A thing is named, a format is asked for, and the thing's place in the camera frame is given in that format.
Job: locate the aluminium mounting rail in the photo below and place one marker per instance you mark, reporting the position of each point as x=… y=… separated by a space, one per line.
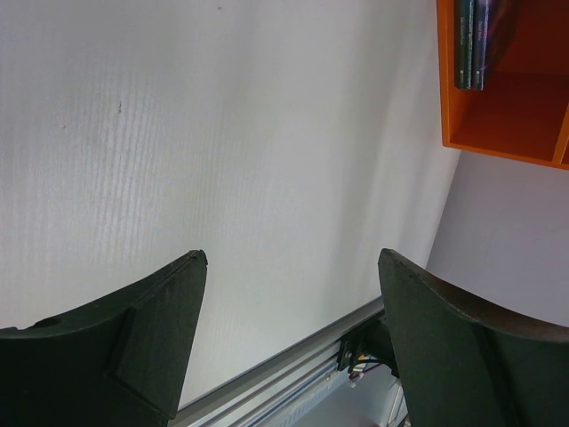
x=285 y=387

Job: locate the teal 20000 Leagues book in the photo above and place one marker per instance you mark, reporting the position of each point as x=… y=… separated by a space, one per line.
x=463 y=43

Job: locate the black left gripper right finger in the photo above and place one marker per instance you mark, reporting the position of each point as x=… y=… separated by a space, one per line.
x=465 y=361

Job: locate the purple Robinson Crusoe book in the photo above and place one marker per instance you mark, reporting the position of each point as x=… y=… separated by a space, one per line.
x=494 y=27

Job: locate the orange wooden shelf cabinet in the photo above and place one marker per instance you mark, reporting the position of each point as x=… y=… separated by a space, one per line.
x=522 y=114

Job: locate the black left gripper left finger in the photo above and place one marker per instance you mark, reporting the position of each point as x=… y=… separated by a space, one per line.
x=119 y=360

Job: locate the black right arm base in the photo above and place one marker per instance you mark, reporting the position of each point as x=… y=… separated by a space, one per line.
x=366 y=347

